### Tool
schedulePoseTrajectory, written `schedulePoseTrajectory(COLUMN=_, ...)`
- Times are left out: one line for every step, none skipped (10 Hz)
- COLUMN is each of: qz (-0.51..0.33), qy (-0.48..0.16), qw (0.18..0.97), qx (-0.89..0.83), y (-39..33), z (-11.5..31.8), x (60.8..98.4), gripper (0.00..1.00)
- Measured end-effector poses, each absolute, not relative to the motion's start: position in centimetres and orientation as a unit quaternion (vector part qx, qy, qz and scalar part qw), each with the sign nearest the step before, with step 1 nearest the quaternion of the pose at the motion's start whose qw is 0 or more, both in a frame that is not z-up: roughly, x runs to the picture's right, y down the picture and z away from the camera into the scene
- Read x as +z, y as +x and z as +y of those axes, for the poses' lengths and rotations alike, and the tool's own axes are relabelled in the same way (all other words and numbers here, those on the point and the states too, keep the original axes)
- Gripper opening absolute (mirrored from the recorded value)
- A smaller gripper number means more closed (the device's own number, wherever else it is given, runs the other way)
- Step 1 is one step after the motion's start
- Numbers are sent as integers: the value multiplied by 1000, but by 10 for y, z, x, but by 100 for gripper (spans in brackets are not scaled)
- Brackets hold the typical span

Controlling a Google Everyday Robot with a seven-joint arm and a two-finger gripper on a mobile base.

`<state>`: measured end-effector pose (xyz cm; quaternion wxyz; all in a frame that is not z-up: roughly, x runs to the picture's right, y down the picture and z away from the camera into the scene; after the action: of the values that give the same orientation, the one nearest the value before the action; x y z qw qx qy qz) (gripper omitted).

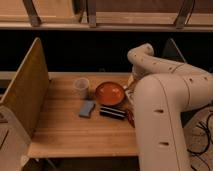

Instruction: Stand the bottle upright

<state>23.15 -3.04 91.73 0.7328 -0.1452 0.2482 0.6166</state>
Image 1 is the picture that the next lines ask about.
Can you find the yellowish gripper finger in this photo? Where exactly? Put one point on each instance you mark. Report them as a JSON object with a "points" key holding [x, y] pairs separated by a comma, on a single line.
{"points": [[130, 80]]}

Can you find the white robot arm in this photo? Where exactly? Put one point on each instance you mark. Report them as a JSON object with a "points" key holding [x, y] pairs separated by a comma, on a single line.
{"points": [[164, 89]]}

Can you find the orange bowl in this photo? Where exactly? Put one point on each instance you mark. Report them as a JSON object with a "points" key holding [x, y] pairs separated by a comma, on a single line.
{"points": [[109, 93]]}

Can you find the dark red chili pepper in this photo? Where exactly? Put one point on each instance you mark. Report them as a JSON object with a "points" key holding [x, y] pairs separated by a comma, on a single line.
{"points": [[130, 117]]}

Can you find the black rectangular box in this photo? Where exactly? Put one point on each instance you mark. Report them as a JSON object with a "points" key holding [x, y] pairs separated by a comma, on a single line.
{"points": [[112, 113]]}

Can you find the clear plastic cup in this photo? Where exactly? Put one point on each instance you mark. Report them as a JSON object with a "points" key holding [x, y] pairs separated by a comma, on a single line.
{"points": [[81, 86]]}

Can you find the blue sponge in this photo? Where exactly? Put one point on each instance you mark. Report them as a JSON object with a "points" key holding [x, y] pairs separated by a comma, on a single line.
{"points": [[86, 108]]}

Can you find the left wooden side panel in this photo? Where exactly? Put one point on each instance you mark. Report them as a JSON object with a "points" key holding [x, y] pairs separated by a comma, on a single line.
{"points": [[22, 101]]}

